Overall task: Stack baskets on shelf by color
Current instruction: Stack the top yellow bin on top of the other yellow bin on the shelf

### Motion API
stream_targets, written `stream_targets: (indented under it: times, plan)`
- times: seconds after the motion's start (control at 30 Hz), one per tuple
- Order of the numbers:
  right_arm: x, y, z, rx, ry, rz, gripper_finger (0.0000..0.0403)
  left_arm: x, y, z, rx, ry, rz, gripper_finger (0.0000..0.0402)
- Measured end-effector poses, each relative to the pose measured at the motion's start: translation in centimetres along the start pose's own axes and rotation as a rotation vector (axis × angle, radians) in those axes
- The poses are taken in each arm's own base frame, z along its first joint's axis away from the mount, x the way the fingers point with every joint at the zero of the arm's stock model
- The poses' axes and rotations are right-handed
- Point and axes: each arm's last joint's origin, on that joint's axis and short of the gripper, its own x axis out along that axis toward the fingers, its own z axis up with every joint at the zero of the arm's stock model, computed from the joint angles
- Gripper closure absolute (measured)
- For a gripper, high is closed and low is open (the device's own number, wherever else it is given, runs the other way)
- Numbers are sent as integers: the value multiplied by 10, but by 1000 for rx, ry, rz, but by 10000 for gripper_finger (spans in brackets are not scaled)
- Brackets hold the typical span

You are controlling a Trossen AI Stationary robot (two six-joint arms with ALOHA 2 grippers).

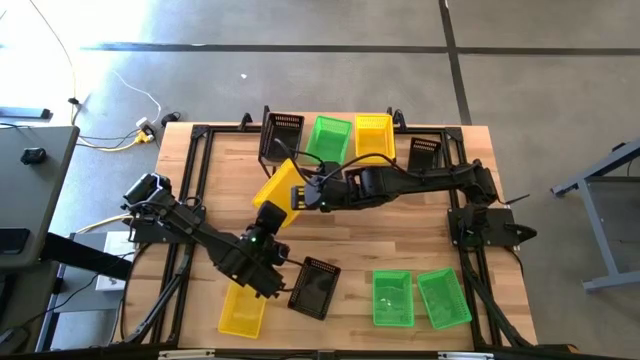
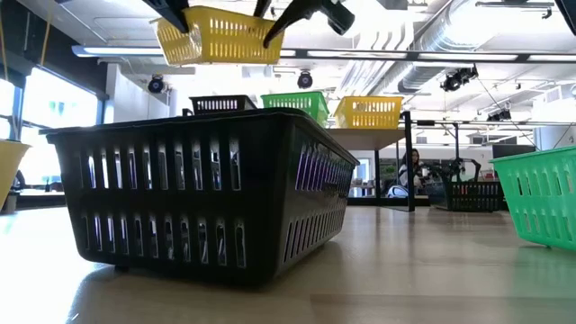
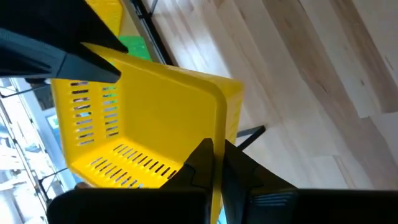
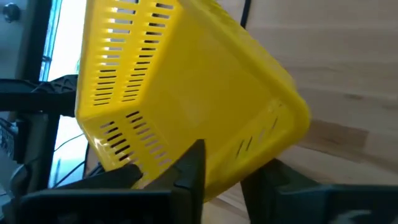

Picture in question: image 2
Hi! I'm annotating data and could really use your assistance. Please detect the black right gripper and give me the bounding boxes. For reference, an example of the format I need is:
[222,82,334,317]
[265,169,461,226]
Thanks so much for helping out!
[253,0,356,49]

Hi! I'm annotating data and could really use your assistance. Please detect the yellow slotted plastic basket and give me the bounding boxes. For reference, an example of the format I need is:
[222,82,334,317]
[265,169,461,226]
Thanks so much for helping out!
[0,139,32,211]
[333,95,404,131]
[155,5,285,68]

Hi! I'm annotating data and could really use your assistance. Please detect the green slotted plastic basket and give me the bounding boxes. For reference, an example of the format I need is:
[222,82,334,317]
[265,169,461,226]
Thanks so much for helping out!
[260,91,331,128]
[489,146,576,252]

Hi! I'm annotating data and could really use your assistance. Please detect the black slotted plastic basket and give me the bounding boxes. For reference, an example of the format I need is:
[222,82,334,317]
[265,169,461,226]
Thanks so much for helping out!
[39,106,361,287]
[443,179,506,213]
[188,94,258,114]

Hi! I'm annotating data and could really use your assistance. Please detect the wooden shelf with black legs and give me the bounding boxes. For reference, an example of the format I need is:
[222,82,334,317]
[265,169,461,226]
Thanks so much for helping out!
[182,107,416,212]

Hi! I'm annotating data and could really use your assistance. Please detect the long ceiling light bar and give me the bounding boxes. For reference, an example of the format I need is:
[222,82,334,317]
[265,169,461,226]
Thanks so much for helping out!
[71,43,576,63]

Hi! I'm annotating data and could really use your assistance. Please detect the black ceiling spotlight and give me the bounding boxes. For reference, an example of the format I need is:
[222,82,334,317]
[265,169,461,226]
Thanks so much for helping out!
[296,69,314,90]
[147,74,166,95]

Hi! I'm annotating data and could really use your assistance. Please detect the large window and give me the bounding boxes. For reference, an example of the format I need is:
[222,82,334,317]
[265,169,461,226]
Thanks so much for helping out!
[0,65,109,194]

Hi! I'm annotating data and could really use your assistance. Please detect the black ceiling track lights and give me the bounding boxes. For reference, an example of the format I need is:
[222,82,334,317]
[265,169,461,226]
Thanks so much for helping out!
[485,107,513,122]
[440,65,479,94]

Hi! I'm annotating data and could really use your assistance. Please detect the person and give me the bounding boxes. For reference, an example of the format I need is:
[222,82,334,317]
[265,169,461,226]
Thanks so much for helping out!
[398,148,428,190]

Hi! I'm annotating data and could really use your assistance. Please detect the black monitor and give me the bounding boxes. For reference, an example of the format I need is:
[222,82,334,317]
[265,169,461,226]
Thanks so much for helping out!
[491,143,537,159]

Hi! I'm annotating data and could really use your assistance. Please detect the black background table frame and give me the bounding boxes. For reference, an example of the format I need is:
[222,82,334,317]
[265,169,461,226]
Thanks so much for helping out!
[416,119,461,181]

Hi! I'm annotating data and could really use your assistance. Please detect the long black rail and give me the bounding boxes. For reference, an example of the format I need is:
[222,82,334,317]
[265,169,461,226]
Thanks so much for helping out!
[15,192,433,211]

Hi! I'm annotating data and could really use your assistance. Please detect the grey post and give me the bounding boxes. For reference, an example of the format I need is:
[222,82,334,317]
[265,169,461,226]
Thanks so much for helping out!
[2,191,19,213]

